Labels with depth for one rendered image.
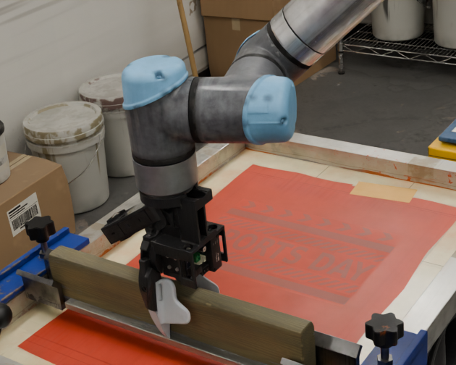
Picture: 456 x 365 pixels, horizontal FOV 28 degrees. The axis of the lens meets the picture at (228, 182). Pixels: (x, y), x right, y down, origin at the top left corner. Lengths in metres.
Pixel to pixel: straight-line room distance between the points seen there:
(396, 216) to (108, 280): 0.51
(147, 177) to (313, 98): 3.45
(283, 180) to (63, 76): 2.35
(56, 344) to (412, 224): 0.59
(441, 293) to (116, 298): 0.43
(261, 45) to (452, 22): 3.45
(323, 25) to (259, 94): 0.13
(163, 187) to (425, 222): 0.56
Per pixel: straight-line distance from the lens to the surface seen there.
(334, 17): 1.06
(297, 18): 1.07
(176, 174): 1.04
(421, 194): 1.56
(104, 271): 1.23
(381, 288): 1.32
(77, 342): 1.28
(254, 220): 1.50
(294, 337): 1.07
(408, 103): 4.36
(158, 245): 1.10
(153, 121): 1.01
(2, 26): 3.62
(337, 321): 1.26
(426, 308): 1.22
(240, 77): 1.01
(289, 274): 1.36
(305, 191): 1.58
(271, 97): 0.98
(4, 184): 3.31
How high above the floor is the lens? 1.70
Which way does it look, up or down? 27 degrees down
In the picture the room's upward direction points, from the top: 6 degrees counter-clockwise
